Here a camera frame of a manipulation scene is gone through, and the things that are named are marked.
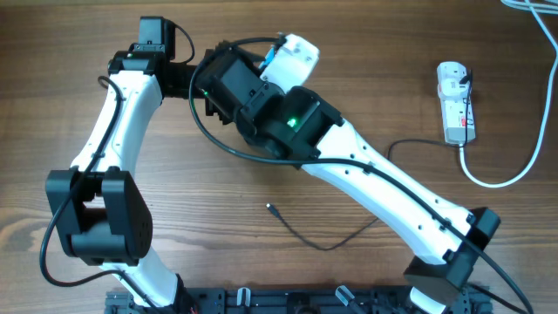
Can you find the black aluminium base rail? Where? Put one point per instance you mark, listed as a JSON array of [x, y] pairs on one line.
[[381, 299]]

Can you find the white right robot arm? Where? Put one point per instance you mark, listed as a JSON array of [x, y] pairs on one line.
[[286, 123]]

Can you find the white charger adapter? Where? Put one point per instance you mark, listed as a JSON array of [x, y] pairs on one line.
[[453, 87]]

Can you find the blue Samsung Galaxy phone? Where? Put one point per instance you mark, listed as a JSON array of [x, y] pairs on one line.
[[268, 58]]

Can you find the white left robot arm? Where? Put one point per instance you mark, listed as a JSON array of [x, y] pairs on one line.
[[97, 210]]

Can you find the white power strip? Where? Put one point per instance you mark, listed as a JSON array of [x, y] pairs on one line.
[[457, 114]]

